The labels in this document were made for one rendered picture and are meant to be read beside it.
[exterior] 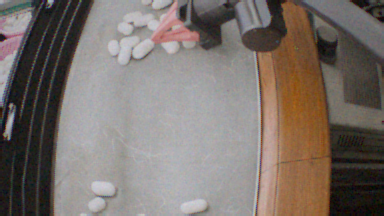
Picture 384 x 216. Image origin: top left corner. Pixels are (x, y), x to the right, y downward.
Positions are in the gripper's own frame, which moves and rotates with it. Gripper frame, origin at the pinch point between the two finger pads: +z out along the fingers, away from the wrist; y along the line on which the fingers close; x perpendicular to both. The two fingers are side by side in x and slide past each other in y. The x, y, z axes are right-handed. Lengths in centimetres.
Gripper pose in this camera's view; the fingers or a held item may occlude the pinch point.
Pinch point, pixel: (157, 38)
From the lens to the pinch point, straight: 84.1
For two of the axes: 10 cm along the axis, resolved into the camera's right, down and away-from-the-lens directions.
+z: -7.6, 3.9, 5.2
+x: 6.5, 4.8, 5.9
